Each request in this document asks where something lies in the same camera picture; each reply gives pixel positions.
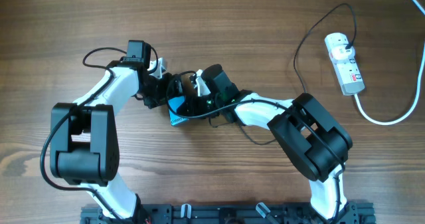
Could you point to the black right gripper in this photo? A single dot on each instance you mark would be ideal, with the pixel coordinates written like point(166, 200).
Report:
point(193, 102)

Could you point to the blue screen smartphone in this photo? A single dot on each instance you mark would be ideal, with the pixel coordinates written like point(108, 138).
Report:
point(174, 104)

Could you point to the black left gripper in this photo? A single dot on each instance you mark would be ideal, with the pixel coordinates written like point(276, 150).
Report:
point(151, 102)

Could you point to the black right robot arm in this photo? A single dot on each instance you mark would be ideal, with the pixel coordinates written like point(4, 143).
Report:
point(315, 143)

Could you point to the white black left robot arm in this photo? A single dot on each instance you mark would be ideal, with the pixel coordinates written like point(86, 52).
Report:
point(81, 153)

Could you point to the white power strip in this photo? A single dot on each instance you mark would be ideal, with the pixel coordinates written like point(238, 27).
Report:
point(347, 72)

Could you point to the white usb charger plug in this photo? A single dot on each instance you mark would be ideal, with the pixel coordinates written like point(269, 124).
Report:
point(341, 53)

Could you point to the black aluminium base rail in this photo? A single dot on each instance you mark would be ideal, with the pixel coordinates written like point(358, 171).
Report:
point(351, 213)

